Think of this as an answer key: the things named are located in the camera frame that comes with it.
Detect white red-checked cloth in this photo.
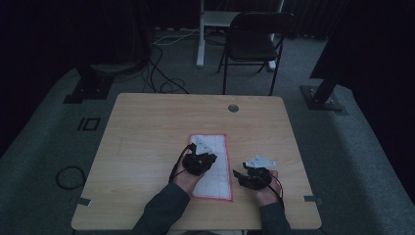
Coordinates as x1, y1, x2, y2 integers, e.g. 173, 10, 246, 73
188, 132, 234, 203

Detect white floor cable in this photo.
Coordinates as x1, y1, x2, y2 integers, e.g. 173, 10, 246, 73
152, 27, 201, 47

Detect black folding chair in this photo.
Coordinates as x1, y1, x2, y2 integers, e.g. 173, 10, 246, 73
217, 12, 297, 97

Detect black stand base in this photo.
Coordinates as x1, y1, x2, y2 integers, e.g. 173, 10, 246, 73
63, 64, 115, 105

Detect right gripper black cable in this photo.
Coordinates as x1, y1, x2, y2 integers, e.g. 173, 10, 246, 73
260, 173, 286, 211

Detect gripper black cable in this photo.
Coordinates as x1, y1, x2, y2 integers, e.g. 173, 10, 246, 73
260, 173, 286, 211
168, 144, 193, 184

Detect white desk frame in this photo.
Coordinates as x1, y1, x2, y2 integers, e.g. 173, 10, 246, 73
196, 0, 286, 71

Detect black floor cables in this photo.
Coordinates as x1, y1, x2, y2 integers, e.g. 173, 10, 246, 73
140, 44, 191, 95

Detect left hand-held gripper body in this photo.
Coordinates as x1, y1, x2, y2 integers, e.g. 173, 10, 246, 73
181, 136, 217, 177

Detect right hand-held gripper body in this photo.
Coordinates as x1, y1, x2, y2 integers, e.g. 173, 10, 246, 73
242, 154, 278, 191

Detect person's left hand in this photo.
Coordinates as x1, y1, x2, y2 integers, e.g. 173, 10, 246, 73
171, 163, 208, 198

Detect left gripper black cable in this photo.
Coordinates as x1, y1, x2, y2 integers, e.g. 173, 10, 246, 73
168, 144, 193, 184

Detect black slanted stand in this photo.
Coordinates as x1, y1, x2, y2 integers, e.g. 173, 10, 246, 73
300, 48, 347, 113

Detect person's right hand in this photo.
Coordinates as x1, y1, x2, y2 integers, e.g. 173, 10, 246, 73
254, 169, 284, 208

